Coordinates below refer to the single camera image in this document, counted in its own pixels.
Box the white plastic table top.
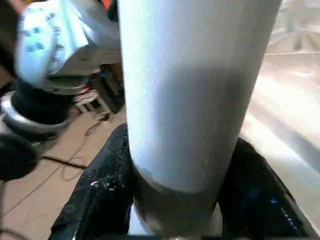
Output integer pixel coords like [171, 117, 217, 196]
[239, 0, 320, 236]

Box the white plastic table leg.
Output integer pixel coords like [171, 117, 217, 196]
[116, 0, 285, 237]

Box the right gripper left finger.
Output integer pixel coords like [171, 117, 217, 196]
[51, 124, 135, 240]

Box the thin black floor cable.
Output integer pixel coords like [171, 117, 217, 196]
[42, 114, 112, 182]

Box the white slatted stool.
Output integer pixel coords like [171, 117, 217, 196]
[74, 84, 111, 116]

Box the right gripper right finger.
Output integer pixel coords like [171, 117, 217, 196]
[217, 137, 313, 240]

